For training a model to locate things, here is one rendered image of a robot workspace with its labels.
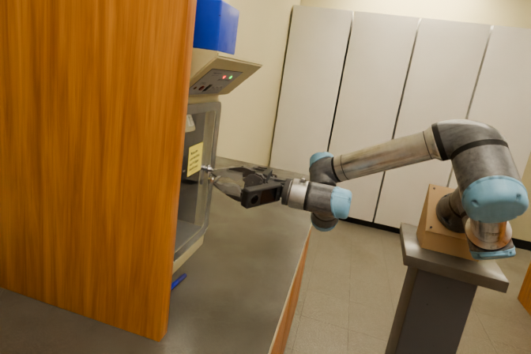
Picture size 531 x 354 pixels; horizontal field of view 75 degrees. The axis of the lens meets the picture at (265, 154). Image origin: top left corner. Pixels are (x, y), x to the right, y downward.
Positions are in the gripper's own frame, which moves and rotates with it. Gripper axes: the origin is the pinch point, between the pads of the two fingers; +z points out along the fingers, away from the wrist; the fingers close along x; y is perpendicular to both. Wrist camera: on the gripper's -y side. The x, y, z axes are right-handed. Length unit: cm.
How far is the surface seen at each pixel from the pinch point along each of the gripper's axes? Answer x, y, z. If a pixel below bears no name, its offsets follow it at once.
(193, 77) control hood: 26.6, -20.0, -1.7
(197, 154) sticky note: 6.3, -2.8, 4.1
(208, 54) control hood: 31.1, -20.1, -4.2
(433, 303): -45, 42, -74
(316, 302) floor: -124, 131, -34
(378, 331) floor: -124, 119, -75
